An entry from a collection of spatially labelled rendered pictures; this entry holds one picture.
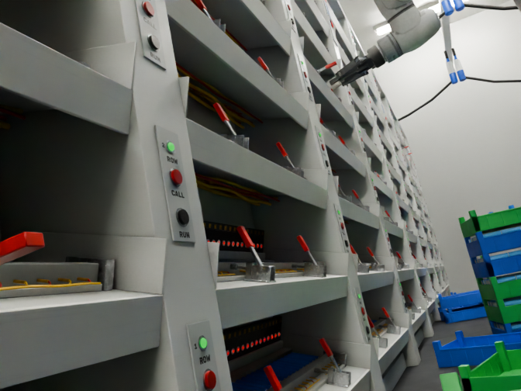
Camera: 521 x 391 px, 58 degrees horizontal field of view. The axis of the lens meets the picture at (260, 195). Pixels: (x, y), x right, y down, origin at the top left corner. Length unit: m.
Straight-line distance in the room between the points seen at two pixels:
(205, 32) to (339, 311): 0.67
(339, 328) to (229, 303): 0.58
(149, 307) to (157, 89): 0.24
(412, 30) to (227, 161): 1.18
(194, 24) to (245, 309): 0.40
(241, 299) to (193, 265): 0.11
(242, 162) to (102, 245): 0.28
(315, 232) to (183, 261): 0.67
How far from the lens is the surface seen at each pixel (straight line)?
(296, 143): 1.15
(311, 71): 1.39
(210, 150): 0.61
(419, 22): 1.73
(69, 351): 0.36
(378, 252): 1.78
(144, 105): 0.50
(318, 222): 1.11
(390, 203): 2.50
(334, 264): 1.09
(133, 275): 0.45
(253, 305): 0.61
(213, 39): 0.76
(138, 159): 0.47
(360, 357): 1.09
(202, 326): 0.48
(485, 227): 1.84
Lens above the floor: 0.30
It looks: 13 degrees up
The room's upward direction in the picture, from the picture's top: 12 degrees counter-clockwise
